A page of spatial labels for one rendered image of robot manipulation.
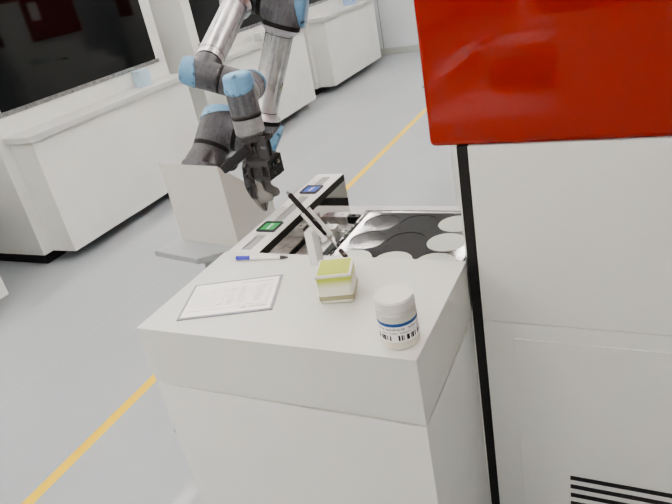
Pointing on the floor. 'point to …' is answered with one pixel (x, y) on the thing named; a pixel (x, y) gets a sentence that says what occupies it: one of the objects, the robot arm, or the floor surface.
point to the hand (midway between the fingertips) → (262, 206)
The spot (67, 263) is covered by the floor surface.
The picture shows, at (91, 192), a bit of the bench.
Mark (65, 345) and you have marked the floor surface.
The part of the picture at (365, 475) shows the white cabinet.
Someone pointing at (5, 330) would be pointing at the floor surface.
